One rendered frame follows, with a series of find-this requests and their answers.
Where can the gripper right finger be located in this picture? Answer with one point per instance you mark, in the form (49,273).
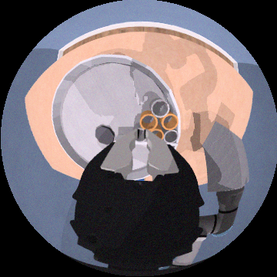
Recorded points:
(164,160)

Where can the grey metal sleeve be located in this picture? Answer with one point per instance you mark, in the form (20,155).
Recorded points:
(141,137)
(163,112)
(171,137)

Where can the bronze bushing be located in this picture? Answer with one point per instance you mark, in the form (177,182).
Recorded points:
(172,124)
(160,134)
(151,125)

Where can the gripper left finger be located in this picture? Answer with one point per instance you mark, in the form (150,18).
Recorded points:
(116,157)

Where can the grey round turntable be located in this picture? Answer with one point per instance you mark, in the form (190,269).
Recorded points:
(97,102)

